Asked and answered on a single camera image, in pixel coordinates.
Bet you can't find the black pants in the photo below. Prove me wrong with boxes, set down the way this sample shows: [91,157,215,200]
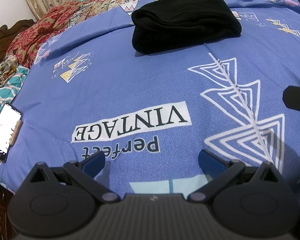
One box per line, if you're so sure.
[132,0,242,54]

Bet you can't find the blue printed bed sheet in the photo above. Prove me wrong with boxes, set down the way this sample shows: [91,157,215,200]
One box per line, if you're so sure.
[0,0,300,195]

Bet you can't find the smartphone with lit screen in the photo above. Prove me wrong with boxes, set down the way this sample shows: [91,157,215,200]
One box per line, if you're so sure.
[0,102,23,163]

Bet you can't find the teal patterned pillow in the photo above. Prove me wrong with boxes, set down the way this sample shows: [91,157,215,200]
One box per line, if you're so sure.
[0,65,29,111]

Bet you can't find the carved wooden headboard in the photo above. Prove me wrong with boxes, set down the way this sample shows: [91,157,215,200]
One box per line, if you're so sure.
[0,20,34,63]

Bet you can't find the red floral patchwork blanket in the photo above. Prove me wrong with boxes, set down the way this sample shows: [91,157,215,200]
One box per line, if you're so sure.
[0,0,286,91]

